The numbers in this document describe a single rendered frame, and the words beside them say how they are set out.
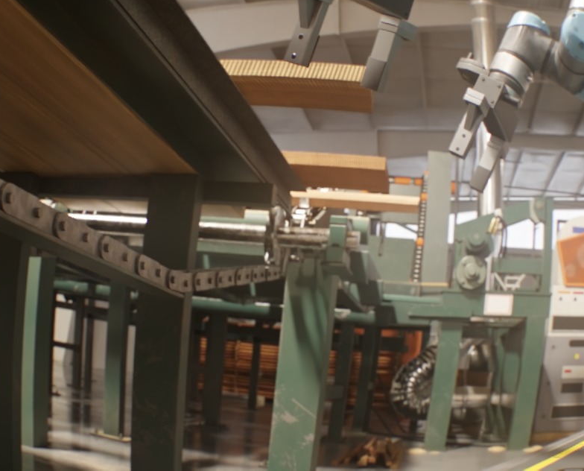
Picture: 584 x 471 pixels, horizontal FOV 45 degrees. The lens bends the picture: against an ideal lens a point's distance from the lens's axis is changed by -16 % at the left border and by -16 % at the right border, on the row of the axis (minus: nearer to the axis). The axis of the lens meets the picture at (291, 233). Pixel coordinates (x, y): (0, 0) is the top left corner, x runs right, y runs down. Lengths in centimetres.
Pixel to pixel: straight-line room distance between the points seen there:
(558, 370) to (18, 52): 481
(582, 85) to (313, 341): 129
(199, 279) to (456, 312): 311
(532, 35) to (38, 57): 80
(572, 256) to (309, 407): 352
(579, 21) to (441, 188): 595
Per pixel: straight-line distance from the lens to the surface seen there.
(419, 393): 666
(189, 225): 155
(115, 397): 341
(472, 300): 441
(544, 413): 541
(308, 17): 83
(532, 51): 129
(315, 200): 231
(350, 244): 195
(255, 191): 159
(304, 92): 129
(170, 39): 102
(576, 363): 545
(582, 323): 548
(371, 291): 403
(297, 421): 228
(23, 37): 97
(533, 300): 445
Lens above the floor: 41
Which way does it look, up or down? 10 degrees up
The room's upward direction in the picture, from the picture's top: 6 degrees clockwise
